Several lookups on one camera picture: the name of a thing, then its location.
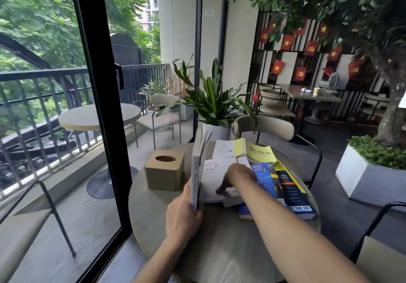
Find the green plant in white pot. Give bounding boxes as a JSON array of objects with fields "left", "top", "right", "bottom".
[{"left": 157, "top": 58, "right": 258, "bottom": 142}]

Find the black window post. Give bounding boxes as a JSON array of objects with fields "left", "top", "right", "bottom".
[{"left": 193, "top": 0, "right": 204, "bottom": 142}]

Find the dry grass in white pot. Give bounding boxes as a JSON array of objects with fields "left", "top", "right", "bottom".
[{"left": 167, "top": 54, "right": 195, "bottom": 121}]

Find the person's left hand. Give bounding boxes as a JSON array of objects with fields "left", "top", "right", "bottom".
[{"left": 165, "top": 186, "right": 204, "bottom": 248}]

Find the dark wooden chair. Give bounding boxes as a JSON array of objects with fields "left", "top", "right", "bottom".
[{"left": 361, "top": 93, "right": 391, "bottom": 122}]

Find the black arched panel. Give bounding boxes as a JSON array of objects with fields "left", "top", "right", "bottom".
[{"left": 110, "top": 33, "right": 147, "bottom": 66}]

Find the white planter with green shrub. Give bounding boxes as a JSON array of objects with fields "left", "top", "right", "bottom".
[{"left": 336, "top": 135, "right": 406, "bottom": 209}]

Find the person's right forearm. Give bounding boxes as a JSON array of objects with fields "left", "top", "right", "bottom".
[{"left": 243, "top": 178, "right": 372, "bottom": 283}]

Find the black slatted partition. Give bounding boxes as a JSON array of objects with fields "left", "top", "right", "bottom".
[{"left": 247, "top": 10, "right": 391, "bottom": 122}]

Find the large leafy indoor tree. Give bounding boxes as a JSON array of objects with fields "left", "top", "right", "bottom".
[{"left": 227, "top": 0, "right": 406, "bottom": 148}]

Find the white book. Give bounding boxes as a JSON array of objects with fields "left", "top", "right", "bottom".
[{"left": 190, "top": 129, "right": 254, "bottom": 211}]

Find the round beige pedestal table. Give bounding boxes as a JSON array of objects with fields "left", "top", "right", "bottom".
[{"left": 58, "top": 103, "right": 141, "bottom": 200}]

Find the small green balcony plant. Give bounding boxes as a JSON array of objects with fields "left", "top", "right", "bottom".
[{"left": 139, "top": 80, "right": 172, "bottom": 103}]

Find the group of red star flags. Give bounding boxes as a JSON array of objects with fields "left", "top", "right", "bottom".
[{"left": 252, "top": 20, "right": 370, "bottom": 103}]

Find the beige chair with black legs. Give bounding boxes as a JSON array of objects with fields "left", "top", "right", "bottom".
[
  {"left": 232, "top": 115, "right": 323, "bottom": 191},
  {"left": 349, "top": 202, "right": 406, "bottom": 283},
  {"left": 0, "top": 180, "right": 77, "bottom": 283}
]

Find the beige chair with curved back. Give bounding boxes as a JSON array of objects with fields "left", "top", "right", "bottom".
[{"left": 258, "top": 85, "right": 297, "bottom": 118}]

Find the black door handle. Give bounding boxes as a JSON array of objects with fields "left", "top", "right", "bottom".
[{"left": 115, "top": 63, "right": 124, "bottom": 90}]

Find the black and yellow book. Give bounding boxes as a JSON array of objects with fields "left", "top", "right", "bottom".
[{"left": 273, "top": 160, "right": 316, "bottom": 220}]

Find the blue cover book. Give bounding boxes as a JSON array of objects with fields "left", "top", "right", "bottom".
[{"left": 239, "top": 162, "right": 288, "bottom": 220}]

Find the person's left forearm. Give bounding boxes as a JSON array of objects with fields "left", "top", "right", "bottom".
[{"left": 133, "top": 238, "right": 192, "bottom": 283}]

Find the black metal balcony railing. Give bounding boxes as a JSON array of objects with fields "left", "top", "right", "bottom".
[{"left": 0, "top": 63, "right": 169, "bottom": 198}]

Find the black sliding door frame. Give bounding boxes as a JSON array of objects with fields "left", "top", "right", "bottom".
[{"left": 68, "top": 0, "right": 133, "bottom": 283}]

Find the person's right hand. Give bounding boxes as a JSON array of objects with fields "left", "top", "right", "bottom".
[{"left": 215, "top": 163, "right": 258, "bottom": 197}]

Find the tan square tissue box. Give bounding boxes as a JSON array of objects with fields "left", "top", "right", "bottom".
[{"left": 144, "top": 149, "right": 185, "bottom": 192}]

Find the yellow cover book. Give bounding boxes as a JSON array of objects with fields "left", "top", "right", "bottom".
[{"left": 212, "top": 138, "right": 278, "bottom": 165}]

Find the rectangular brown table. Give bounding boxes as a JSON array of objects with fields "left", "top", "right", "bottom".
[{"left": 279, "top": 84, "right": 342, "bottom": 125}]

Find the beige chair with grey legs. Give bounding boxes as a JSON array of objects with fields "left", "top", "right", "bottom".
[{"left": 133, "top": 94, "right": 182, "bottom": 151}]

